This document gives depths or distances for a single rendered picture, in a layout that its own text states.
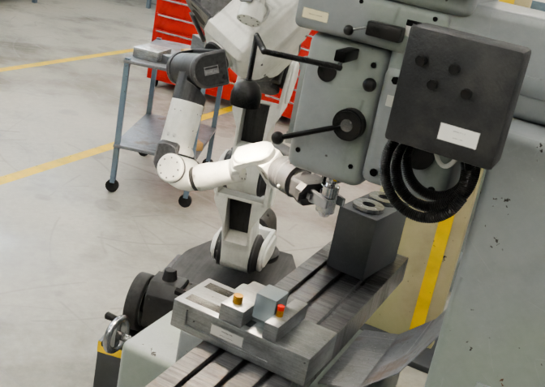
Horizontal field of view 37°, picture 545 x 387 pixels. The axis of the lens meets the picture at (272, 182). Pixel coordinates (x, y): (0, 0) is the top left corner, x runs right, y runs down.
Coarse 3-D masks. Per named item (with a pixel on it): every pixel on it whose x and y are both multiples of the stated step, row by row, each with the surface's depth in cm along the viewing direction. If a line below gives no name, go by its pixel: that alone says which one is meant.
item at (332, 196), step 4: (320, 188) 194; (320, 192) 194; (324, 192) 193; (328, 192) 193; (332, 192) 193; (336, 192) 193; (324, 196) 193; (328, 196) 193; (332, 196) 193; (336, 196) 194; (332, 200) 194; (336, 200) 195; (328, 204) 194; (332, 204) 194; (316, 208) 196; (320, 208) 195; (328, 208) 194; (332, 208) 195; (320, 212) 195; (324, 212) 195; (328, 212) 195; (332, 212) 195
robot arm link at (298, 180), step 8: (288, 160) 204; (280, 168) 203; (288, 168) 201; (296, 168) 201; (280, 176) 202; (288, 176) 201; (296, 176) 199; (304, 176) 200; (312, 176) 201; (280, 184) 202; (288, 184) 202; (296, 184) 198; (304, 184) 195; (312, 184) 195; (288, 192) 203; (296, 192) 195; (304, 192) 196; (296, 200) 197; (304, 200) 196
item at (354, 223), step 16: (352, 208) 227; (368, 208) 226; (384, 208) 232; (336, 224) 229; (352, 224) 226; (368, 224) 223; (384, 224) 228; (400, 224) 238; (336, 240) 230; (352, 240) 227; (368, 240) 224; (384, 240) 232; (400, 240) 243; (336, 256) 231; (352, 256) 228; (368, 256) 226; (384, 256) 237; (352, 272) 229; (368, 272) 230
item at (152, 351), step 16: (160, 320) 227; (144, 336) 218; (160, 336) 220; (176, 336) 221; (128, 352) 214; (144, 352) 212; (160, 352) 212; (176, 352) 214; (128, 368) 215; (144, 368) 212; (160, 368) 210; (128, 384) 216; (144, 384) 214
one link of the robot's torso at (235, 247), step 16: (224, 192) 271; (240, 192) 275; (272, 192) 267; (224, 208) 272; (240, 208) 276; (256, 208) 269; (224, 224) 276; (240, 224) 282; (256, 224) 282; (224, 240) 281; (240, 240) 282; (256, 240) 286; (224, 256) 286; (240, 256) 284; (256, 256) 285
